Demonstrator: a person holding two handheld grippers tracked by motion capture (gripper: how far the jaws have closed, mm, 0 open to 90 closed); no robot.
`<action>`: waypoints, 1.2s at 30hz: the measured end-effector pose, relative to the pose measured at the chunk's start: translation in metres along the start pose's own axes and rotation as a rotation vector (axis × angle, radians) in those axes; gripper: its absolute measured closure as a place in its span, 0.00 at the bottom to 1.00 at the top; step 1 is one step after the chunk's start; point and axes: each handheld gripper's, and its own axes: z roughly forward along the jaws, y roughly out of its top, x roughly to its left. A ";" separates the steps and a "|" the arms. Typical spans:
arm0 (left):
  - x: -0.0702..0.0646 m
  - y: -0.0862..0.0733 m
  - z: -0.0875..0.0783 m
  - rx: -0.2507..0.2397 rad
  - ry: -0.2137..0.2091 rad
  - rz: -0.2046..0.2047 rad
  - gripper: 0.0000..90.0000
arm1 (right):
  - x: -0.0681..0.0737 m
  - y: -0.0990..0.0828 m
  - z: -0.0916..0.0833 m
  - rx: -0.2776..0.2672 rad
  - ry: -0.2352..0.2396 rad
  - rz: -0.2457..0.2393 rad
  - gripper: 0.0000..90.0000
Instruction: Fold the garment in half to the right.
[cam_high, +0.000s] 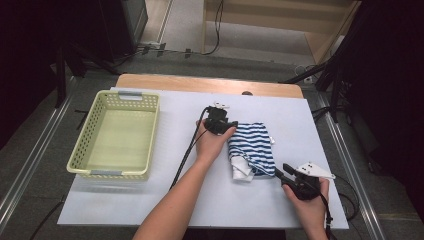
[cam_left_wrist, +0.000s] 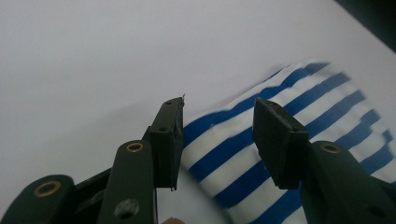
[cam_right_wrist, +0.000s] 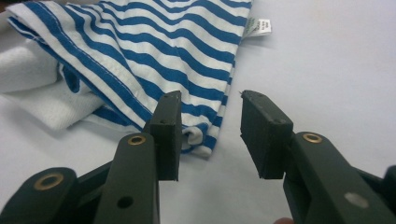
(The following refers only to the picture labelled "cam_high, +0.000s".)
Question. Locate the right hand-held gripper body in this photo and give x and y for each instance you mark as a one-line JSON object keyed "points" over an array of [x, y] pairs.
{"points": [[306, 181]]}

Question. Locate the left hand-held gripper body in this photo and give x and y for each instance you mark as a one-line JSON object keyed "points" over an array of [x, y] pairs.
{"points": [[216, 120]]}

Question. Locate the blue white striped shirt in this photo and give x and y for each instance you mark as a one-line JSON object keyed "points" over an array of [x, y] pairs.
{"points": [[251, 143]]}

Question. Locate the pale yellow perforated plastic basket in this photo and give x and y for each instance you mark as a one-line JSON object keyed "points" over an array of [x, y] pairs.
{"points": [[116, 140]]}

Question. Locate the person's left hand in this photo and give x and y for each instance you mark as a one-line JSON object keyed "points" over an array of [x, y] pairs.
{"points": [[213, 146]]}

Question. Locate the person's right hand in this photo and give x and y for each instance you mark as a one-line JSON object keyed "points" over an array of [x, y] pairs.
{"points": [[310, 210]]}

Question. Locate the white foam board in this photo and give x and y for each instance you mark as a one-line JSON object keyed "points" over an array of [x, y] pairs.
{"points": [[186, 200]]}

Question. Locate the black metal stand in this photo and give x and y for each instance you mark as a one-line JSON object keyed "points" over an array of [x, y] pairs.
{"points": [[335, 93], [61, 76]]}

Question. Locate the light wooden counter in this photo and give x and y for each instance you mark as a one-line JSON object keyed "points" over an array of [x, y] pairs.
{"points": [[266, 33]]}

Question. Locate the black curtain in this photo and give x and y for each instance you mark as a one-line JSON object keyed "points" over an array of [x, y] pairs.
{"points": [[393, 83], [23, 66]]}

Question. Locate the black cabinet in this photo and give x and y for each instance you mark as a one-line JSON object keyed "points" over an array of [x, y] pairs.
{"points": [[126, 23]]}

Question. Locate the aluminium floor rail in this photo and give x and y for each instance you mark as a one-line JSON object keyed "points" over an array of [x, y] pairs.
{"points": [[26, 166], [353, 150]]}

